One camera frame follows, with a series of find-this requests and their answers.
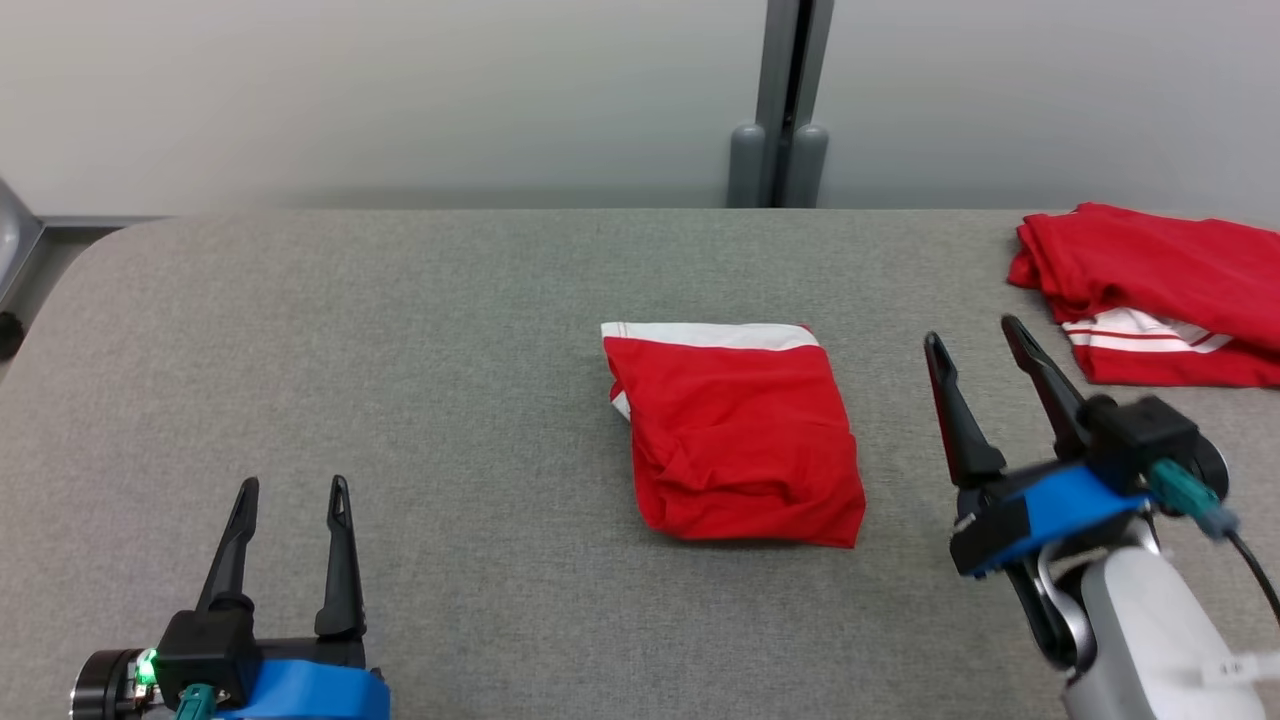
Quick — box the red shorts white stripe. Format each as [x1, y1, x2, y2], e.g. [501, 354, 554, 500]
[601, 321, 867, 550]

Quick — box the grey cylindrical post foot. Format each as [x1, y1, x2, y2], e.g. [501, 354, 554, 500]
[728, 123, 767, 208]
[785, 123, 830, 208]

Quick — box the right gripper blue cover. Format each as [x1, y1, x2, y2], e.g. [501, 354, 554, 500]
[923, 315, 1158, 579]

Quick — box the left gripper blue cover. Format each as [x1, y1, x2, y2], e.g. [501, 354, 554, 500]
[72, 475, 391, 720]

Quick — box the grey wheeled stand leg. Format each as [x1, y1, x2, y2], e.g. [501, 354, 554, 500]
[0, 178, 46, 306]

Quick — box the white cable label tag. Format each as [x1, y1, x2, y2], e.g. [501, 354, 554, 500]
[1200, 650, 1280, 687]

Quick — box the grey partition post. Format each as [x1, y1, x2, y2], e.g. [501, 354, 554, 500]
[757, 0, 835, 208]

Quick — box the red basketball jersey black lettering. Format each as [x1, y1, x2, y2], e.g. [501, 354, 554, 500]
[1007, 203, 1280, 389]

